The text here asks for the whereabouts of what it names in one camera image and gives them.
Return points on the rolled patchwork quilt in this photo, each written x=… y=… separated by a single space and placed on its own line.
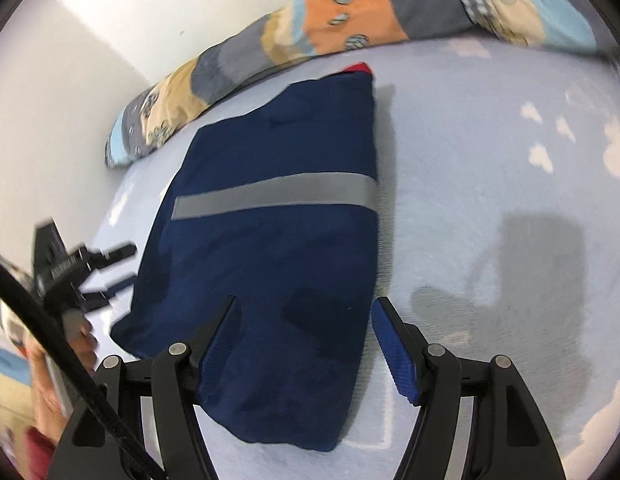
x=340 y=15

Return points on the navy work jacket red collar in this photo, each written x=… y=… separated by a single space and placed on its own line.
x=290 y=260

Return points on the light blue cloud bed sheet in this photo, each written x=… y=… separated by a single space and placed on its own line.
x=489 y=160

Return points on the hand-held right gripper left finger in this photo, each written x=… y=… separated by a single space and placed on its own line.
x=222 y=340

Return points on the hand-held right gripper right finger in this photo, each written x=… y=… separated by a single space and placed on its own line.
x=394 y=350

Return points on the person's left forearm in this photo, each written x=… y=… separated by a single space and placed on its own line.
x=40 y=455

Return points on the person's left hand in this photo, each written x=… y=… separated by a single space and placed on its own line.
x=82 y=345

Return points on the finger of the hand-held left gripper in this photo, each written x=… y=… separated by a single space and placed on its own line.
x=102 y=300
x=115 y=254

